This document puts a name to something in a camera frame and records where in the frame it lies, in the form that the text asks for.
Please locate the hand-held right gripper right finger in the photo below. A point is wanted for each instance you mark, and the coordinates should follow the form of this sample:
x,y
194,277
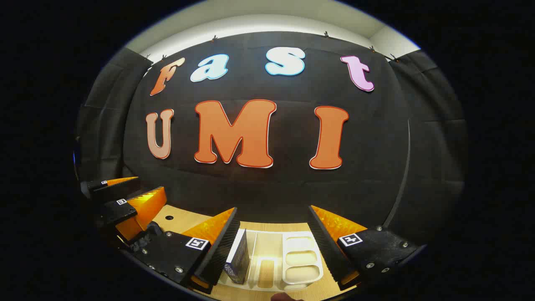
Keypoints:
x,y
328,251

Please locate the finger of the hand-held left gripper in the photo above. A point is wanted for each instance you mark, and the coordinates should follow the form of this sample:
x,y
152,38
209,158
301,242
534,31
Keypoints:
x,y
121,211
104,188

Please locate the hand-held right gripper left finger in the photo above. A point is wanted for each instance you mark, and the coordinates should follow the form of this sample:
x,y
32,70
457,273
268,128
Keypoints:
x,y
221,251

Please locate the dark blue book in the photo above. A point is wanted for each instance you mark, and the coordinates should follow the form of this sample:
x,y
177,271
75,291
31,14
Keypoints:
x,y
240,263

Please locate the white bookshelf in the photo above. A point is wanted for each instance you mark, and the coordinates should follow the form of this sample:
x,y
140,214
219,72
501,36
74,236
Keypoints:
x,y
301,263

